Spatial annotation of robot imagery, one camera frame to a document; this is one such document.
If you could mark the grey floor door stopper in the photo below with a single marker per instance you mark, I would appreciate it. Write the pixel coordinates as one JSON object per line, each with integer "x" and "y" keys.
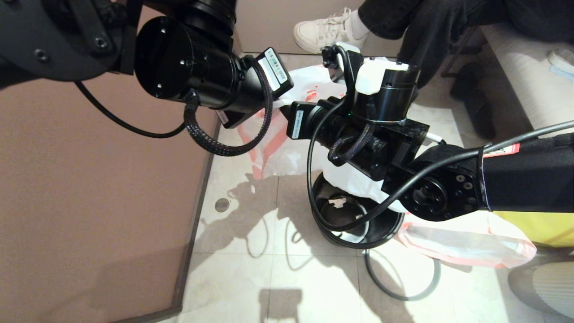
{"x": 222, "y": 205}

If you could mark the white red plastic bag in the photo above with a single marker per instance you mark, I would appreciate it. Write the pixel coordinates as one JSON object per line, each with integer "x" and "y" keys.
{"x": 314, "y": 78}

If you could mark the black trousers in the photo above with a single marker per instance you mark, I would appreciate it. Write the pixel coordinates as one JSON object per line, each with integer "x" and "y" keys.
{"x": 426, "y": 27}

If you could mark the beige upholstered bench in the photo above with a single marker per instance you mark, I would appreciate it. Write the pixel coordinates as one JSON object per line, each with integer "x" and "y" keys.
{"x": 529, "y": 80}

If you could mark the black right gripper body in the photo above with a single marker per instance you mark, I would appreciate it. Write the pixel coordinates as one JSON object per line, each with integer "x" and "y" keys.
{"x": 300, "y": 121}

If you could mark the white round object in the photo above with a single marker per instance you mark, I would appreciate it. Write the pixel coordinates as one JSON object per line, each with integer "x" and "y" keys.
{"x": 560, "y": 60}

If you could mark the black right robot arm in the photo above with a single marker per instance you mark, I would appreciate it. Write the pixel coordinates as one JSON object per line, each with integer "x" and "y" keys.
{"x": 529, "y": 179}

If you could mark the white sneaker with grey laces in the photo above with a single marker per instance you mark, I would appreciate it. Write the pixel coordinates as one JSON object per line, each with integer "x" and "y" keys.
{"x": 314, "y": 33}

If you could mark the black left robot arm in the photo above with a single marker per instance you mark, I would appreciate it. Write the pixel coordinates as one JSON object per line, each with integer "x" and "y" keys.
{"x": 179, "y": 63}

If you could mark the grey ribbed rounded object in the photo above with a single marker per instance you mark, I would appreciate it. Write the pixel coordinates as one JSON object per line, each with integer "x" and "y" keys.
{"x": 547, "y": 287}

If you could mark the white paper scrap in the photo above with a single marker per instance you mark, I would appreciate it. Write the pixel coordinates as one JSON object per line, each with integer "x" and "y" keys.
{"x": 337, "y": 202}

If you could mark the yellow plastic bag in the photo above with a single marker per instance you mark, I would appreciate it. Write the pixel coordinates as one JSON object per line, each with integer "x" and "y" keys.
{"x": 547, "y": 229}

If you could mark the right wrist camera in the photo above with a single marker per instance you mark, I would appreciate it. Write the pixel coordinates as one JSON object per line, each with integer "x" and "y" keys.
{"x": 350, "y": 67}

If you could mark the used white pink-rimmed trash bag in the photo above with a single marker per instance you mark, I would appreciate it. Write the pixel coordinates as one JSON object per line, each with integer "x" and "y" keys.
{"x": 448, "y": 242}

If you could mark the white sock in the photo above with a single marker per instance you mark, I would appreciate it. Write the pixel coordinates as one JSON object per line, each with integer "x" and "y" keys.
{"x": 358, "y": 24}

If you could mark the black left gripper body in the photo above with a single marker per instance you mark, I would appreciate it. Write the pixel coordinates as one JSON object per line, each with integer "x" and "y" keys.
{"x": 279, "y": 72}

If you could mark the black bench leg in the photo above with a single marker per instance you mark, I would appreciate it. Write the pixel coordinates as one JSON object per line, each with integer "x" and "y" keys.
{"x": 475, "y": 103}

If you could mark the black round trash bin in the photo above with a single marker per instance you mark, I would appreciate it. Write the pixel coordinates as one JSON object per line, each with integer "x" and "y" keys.
{"x": 385, "y": 224}

